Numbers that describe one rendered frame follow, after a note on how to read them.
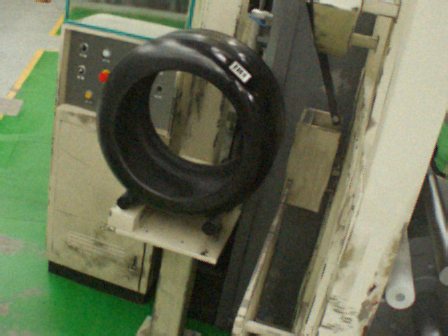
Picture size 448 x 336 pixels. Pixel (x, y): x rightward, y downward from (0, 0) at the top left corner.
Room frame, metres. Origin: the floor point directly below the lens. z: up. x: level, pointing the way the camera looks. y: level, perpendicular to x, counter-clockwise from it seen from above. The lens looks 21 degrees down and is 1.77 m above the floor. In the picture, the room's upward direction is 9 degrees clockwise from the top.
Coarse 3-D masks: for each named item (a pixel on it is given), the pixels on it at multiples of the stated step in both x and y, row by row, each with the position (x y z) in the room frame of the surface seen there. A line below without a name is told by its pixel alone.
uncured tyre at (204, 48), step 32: (192, 32) 1.64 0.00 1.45; (128, 64) 1.56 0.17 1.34; (160, 64) 1.52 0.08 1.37; (192, 64) 1.50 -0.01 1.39; (224, 64) 1.49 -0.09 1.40; (256, 64) 1.59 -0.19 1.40; (128, 96) 1.80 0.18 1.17; (256, 96) 1.47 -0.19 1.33; (96, 128) 1.60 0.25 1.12; (128, 128) 1.79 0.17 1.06; (256, 128) 1.45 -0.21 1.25; (128, 160) 1.69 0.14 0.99; (160, 160) 1.78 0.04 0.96; (256, 160) 1.45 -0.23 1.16; (160, 192) 1.52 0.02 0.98; (192, 192) 1.69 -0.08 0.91; (224, 192) 1.46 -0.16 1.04
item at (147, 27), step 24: (72, 0) 2.33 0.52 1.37; (96, 0) 2.30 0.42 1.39; (120, 0) 2.27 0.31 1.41; (144, 0) 2.25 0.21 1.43; (168, 0) 2.22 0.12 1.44; (192, 0) 2.19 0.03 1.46; (96, 24) 2.30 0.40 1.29; (120, 24) 2.27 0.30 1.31; (144, 24) 2.24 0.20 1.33; (168, 24) 2.22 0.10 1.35
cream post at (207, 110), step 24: (216, 0) 1.88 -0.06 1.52; (240, 0) 1.86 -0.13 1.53; (216, 24) 1.88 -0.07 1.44; (240, 24) 1.90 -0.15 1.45; (192, 96) 1.89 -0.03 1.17; (216, 96) 1.87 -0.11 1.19; (192, 120) 1.89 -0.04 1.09; (216, 120) 1.87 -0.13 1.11; (192, 144) 1.88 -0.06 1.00; (216, 144) 1.87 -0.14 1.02; (168, 264) 1.89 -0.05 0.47; (192, 264) 1.87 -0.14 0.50; (168, 288) 1.88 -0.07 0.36; (192, 288) 1.97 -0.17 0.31; (168, 312) 1.88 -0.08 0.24
